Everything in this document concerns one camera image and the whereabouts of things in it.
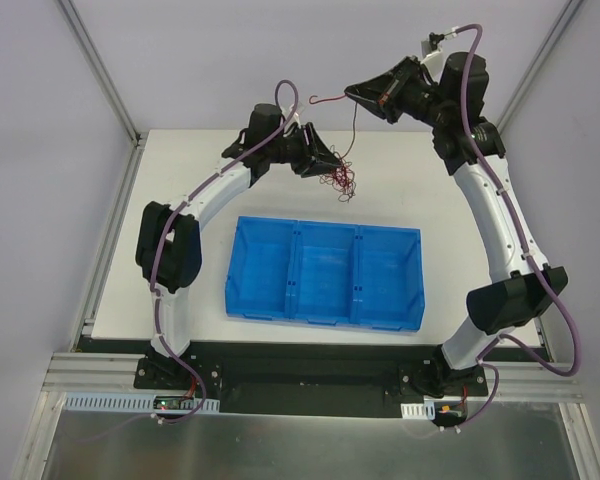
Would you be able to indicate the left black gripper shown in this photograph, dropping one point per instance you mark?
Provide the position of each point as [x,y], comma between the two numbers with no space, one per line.
[305,148]

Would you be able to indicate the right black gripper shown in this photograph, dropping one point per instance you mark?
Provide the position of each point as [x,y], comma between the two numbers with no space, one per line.
[400,90]

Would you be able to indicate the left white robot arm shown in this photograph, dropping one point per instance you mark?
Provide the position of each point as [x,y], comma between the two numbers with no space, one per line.
[169,251]

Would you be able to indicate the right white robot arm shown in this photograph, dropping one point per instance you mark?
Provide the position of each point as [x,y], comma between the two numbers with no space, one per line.
[523,282]

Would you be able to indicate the blue three-compartment bin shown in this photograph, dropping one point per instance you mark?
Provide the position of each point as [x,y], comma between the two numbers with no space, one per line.
[324,273]

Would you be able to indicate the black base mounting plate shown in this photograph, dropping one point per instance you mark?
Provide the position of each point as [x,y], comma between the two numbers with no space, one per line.
[364,381]

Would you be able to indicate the right white cable duct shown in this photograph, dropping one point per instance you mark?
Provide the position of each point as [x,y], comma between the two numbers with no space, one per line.
[418,411]

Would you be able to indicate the white cable duct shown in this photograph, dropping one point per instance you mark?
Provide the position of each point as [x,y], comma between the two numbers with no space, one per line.
[418,411]
[139,403]

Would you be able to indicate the left white cable duct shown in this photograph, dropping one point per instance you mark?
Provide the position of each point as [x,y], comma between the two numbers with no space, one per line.
[139,403]

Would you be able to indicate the aluminium rail frame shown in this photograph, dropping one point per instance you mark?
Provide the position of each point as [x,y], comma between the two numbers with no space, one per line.
[538,426]

